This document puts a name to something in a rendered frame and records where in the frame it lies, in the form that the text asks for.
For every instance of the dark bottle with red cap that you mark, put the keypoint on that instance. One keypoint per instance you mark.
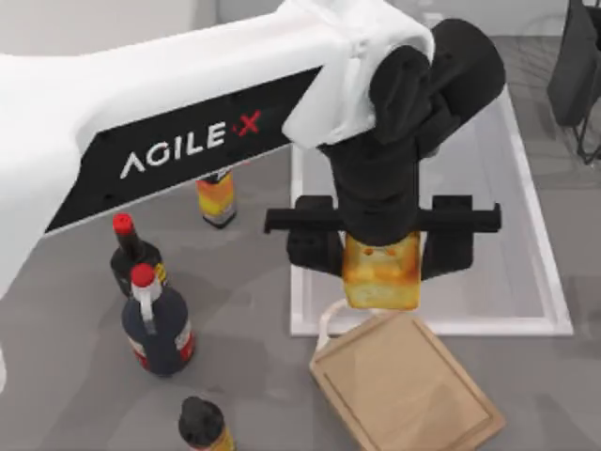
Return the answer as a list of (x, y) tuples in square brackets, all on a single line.
[(136, 256)]

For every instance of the black capped yellow label bottle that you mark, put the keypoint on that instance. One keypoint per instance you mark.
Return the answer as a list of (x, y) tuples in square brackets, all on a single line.
[(204, 423)]

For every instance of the white framed tray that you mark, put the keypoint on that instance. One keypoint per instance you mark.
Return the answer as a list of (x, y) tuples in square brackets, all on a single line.
[(535, 244)]

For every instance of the wooden cutting board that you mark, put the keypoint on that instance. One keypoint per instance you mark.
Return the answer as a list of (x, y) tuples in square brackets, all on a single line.
[(404, 385)]

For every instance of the orange and yellow bottle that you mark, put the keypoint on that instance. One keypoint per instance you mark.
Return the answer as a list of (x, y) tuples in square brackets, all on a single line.
[(217, 202)]

